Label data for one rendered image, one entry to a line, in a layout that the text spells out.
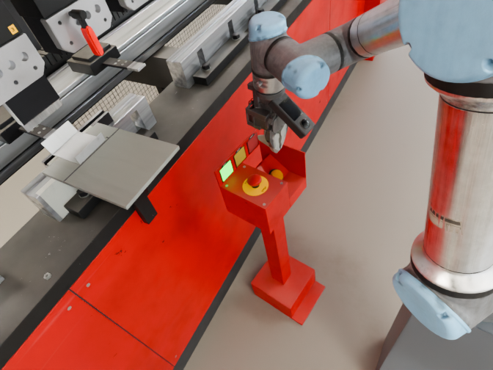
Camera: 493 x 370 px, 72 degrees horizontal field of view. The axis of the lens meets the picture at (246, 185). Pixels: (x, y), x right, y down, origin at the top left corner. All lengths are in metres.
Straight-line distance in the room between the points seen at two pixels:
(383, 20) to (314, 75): 0.13
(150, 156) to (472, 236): 0.60
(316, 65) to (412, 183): 1.44
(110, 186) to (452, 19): 0.63
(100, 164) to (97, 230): 0.16
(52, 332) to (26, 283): 0.12
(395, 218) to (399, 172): 0.31
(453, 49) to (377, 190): 1.63
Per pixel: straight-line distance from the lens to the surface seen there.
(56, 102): 0.90
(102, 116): 0.96
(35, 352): 0.92
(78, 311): 0.94
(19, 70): 0.80
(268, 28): 0.69
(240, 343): 1.56
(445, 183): 0.43
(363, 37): 0.65
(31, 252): 0.94
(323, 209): 1.82
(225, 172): 0.93
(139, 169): 0.75
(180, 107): 1.10
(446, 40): 0.32
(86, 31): 0.84
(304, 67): 0.62
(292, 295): 1.47
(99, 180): 0.78
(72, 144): 0.91
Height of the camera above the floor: 1.48
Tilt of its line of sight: 49 degrees down
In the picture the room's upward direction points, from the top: 14 degrees counter-clockwise
